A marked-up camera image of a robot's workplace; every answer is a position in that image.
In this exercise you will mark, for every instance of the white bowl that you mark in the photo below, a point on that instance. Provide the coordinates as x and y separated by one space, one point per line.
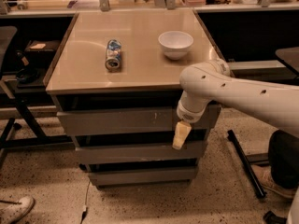
175 44

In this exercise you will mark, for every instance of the grey drawer cabinet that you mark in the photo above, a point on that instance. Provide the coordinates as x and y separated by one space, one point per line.
78 79

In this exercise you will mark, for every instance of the grey top drawer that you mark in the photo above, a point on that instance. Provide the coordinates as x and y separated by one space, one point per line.
116 121

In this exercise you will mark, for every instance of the white shoe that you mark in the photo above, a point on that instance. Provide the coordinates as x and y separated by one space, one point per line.
16 211

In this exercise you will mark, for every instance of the black trouser leg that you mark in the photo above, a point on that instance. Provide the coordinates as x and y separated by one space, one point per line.
283 156

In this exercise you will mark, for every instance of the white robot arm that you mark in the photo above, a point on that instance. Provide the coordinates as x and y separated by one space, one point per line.
272 103

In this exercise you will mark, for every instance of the grey bottom drawer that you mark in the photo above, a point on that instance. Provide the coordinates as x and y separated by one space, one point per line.
143 176

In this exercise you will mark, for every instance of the black box with note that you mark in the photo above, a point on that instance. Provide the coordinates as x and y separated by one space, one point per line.
41 53

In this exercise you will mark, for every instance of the tan shoe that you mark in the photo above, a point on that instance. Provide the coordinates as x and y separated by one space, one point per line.
264 176

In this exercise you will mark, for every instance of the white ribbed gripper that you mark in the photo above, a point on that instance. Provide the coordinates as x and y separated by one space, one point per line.
186 115

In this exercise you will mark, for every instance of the dark round side table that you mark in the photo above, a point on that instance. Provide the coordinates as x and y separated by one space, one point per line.
290 58

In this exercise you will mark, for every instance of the grey drawer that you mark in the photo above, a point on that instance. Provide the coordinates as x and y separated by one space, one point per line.
140 152
143 176
116 121

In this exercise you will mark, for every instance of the black metal bar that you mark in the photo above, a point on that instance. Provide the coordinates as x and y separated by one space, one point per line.
258 189

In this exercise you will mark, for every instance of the grey middle drawer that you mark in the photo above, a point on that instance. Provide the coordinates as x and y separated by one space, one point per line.
140 152

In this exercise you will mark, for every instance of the crushed blue soda can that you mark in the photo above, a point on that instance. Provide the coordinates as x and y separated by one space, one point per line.
113 55

